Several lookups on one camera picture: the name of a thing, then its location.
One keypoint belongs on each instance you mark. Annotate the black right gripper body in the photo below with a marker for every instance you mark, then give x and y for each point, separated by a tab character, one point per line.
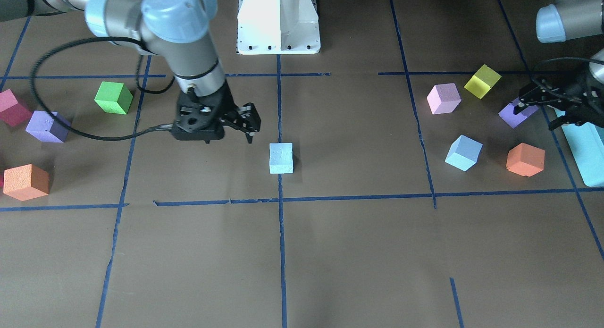
230	110

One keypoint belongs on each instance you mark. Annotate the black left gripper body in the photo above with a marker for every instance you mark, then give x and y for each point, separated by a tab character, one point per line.
576	93

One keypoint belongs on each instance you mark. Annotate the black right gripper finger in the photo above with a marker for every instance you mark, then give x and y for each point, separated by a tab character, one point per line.
246	119

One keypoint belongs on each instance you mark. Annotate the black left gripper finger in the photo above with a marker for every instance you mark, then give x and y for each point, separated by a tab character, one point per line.
576	117
539	95

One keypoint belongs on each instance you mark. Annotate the light blue foam block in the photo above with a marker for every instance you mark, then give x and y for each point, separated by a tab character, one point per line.
281	158
463	153

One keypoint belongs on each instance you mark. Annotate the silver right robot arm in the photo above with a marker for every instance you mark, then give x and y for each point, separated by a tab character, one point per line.
177	30

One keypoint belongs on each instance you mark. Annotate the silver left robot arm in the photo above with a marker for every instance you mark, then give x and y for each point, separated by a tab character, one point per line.
572	19

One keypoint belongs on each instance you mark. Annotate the teal plastic bin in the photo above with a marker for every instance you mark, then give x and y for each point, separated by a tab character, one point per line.
587	147

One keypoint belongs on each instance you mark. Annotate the purple foam block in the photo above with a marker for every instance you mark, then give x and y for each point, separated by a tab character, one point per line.
45	128
513	120

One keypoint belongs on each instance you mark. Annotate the yellow foam block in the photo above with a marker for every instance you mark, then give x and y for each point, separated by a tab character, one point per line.
482	81

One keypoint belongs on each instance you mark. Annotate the orange foam block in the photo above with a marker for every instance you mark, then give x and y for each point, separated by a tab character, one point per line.
525	160
26	182

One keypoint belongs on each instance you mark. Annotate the green foam block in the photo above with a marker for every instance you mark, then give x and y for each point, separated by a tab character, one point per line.
113	97

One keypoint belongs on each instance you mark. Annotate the pink foam block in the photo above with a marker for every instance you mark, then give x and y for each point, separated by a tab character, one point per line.
443	98

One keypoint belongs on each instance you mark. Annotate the dark red foam block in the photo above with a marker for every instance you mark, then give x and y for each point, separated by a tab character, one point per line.
13	111

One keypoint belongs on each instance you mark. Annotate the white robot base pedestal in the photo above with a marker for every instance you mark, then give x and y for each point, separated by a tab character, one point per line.
278	27

